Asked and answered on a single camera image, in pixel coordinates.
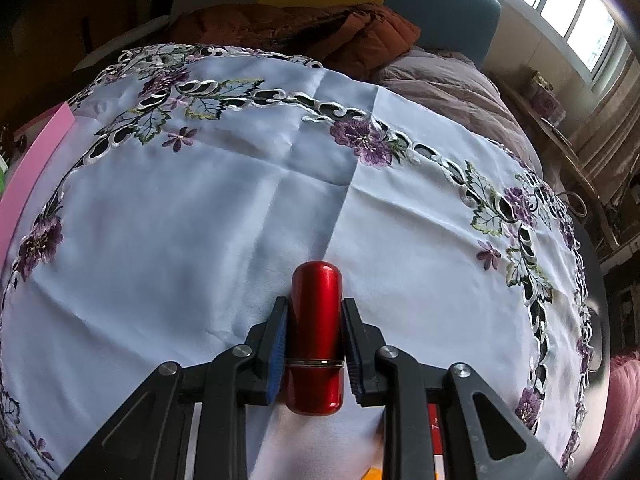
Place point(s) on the beige curtain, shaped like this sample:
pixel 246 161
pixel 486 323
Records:
pixel 612 130

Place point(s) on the grey pink duvet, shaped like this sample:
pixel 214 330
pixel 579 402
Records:
pixel 450 100

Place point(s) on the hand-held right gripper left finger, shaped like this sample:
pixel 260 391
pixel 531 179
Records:
pixel 276 355

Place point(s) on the purple box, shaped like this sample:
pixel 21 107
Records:
pixel 545 97

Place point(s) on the red and white box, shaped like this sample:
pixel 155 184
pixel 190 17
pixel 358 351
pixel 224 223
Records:
pixel 435 435

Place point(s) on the brown padded jacket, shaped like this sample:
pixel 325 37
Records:
pixel 310 30

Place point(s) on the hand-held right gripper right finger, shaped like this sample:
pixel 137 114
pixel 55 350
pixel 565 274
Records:
pixel 354 360

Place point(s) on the white floral embroidered tablecloth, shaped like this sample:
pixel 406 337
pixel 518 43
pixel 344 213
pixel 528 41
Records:
pixel 225 200

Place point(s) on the window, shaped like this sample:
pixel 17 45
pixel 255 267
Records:
pixel 570 5

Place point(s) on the pink fluffy cushion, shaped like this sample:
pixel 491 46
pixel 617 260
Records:
pixel 622 420

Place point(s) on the red metallic cylinder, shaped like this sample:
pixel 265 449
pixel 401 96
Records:
pixel 314 320

